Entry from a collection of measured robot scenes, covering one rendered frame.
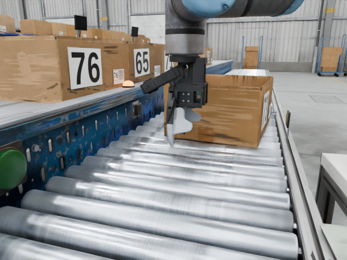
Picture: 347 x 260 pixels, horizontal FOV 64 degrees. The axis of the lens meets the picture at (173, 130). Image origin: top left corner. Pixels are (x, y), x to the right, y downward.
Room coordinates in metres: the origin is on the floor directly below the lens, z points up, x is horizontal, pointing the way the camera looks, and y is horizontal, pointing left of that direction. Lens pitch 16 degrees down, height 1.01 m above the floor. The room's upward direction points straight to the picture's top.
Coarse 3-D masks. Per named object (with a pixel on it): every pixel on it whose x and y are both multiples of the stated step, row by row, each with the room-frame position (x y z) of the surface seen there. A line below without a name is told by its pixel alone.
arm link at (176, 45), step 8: (168, 40) 0.64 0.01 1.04; (176, 40) 0.63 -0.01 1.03; (184, 40) 0.63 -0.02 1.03; (192, 40) 0.63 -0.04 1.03; (200, 40) 0.64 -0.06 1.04; (168, 48) 0.64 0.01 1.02; (176, 48) 0.63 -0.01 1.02; (184, 48) 0.63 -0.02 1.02; (192, 48) 0.63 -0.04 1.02; (200, 48) 0.64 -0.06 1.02
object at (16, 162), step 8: (8, 152) 0.46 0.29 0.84; (16, 152) 0.47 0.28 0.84; (0, 160) 0.44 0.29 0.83; (8, 160) 0.45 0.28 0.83; (16, 160) 0.46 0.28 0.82; (24, 160) 0.48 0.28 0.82; (0, 168) 0.43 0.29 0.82; (8, 168) 0.45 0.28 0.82; (16, 168) 0.46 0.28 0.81; (24, 168) 0.48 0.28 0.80; (0, 176) 0.43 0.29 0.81; (8, 176) 0.44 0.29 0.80; (16, 176) 0.46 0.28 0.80; (0, 184) 0.43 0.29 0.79; (8, 184) 0.44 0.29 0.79; (16, 184) 0.46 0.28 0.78
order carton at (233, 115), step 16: (208, 80) 1.20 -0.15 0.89; (224, 80) 1.18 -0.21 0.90; (240, 80) 1.15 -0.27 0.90; (256, 80) 1.12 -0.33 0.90; (272, 80) 1.04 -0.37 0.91; (208, 96) 0.80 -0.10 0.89; (224, 96) 0.78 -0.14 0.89; (240, 96) 0.76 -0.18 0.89; (256, 96) 0.75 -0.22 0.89; (208, 112) 0.80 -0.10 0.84; (224, 112) 0.78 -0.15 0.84; (240, 112) 0.76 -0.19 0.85; (256, 112) 0.75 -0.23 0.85; (192, 128) 0.82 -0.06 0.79; (208, 128) 0.80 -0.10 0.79; (224, 128) 0.78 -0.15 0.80; (240, 128) 0.76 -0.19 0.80; (256, 128) 0.75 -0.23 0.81; (240, 144) 0.76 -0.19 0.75; (256, 144) 0.74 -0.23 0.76
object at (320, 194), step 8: (320, 168) 0.70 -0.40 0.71; (320, 176) 0.69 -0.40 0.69; (328, 176) 0.63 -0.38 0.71; (320, 184) 0.68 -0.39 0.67; (328, 184) 0.63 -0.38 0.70; (336, 184) 0.58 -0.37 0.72; (320, 192) 0.67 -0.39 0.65; (328, 192) 0.67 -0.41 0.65; (336, 192) 0.59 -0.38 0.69; (320, 200) 0.67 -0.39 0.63; (328, 200) 0.67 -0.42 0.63; (336, 200) 0.57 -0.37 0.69; (344, 200) 0.53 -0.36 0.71; (320, 208) 0.66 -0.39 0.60; (328, 208) 0.66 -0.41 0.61; (344, 208) 0.52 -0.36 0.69; (328, 216) 0.66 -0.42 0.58
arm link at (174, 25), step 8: (168, 0) 0.63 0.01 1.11; (168, 8) 0.64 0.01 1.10; (168, 16) 0.64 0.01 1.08; (176, 16) 0.62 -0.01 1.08; (168, 24) 0.64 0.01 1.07; (176, 24) 0.63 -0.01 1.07; (184, 24) 0.63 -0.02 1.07; (192, 24) 0.63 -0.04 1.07; (200, 24) 0.64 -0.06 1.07; (168, 32) 0.64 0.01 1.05; (176, 32) 0.63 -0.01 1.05; (184, 32) 0.63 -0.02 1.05; (192, 32) 0.63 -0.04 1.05; (200, 32) 0.64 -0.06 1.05
